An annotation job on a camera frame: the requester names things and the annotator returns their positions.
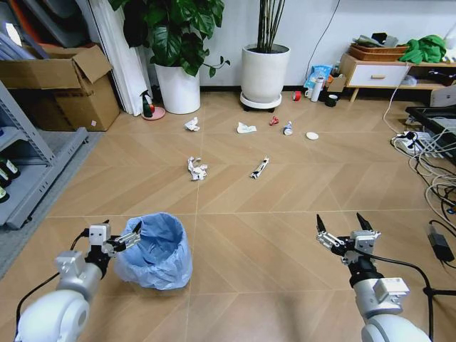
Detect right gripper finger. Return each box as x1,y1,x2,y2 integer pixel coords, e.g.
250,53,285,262
315,213,348,256
350,212,381,244

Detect trash bin with blue bag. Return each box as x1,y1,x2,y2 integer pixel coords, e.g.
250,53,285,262
113,212,195,291

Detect grey floor mat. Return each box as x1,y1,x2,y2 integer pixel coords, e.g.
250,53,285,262
0,128,105,279

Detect black power adapter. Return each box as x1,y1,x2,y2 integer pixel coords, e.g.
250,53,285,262
427,219,456,265

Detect long black white wrapper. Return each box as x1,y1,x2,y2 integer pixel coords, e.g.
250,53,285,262
249,155,271,180

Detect crumpled printed paper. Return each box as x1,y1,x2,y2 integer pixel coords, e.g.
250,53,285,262
186,155,209,182

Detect white power strip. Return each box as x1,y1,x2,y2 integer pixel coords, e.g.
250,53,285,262
390,130,432,155

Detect grey metal shelf rack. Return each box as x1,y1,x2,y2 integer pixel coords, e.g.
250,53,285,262
0,81,89,229

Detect dark bottle with white label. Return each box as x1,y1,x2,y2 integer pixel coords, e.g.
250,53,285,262
0,156,19,185

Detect pink round plate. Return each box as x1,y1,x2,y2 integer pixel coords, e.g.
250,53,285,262
142,105,167,121

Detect dark spray bottle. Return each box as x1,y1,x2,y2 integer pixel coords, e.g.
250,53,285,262
140,89,155,119

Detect large cardboard box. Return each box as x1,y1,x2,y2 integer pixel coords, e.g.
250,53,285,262
0,43,121,132

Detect white drinking bottle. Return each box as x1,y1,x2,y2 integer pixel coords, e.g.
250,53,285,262
310,75,326,103

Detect small cardboard box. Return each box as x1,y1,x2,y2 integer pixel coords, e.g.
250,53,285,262
327,73,347,94

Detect white wheeled pot stand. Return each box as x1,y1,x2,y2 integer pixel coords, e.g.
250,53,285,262
239,91,283,112

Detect wooden cabinet with white drawer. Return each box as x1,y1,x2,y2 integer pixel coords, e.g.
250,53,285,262
340,52,456,103

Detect blue snack packet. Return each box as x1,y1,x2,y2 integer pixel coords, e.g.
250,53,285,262
304,64,333,89

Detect broad-leaf plant in white pot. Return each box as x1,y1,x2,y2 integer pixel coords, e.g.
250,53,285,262
108,0,232,115

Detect white leaning boards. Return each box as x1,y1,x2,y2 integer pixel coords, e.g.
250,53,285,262
87,0,154,117

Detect tall-stem plant in white pot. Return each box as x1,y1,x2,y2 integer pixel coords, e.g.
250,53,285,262
240,0,291,104

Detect woven brown basket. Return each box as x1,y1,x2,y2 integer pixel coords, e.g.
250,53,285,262
348,43,410,63

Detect green cloth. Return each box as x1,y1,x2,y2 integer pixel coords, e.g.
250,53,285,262
398,34,447,64

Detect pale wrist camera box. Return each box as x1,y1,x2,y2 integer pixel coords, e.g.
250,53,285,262
88,224,110,247
356,235,379,256

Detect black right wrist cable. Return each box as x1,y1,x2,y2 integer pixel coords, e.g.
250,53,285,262
368,254,456,342

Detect tangled floor cables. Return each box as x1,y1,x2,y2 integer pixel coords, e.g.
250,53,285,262
405,128,456,229

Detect white floor cable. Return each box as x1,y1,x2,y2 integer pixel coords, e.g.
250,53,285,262
382,60,413,136

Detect black wall cable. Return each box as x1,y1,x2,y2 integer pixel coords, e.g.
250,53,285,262
302,0,339,88

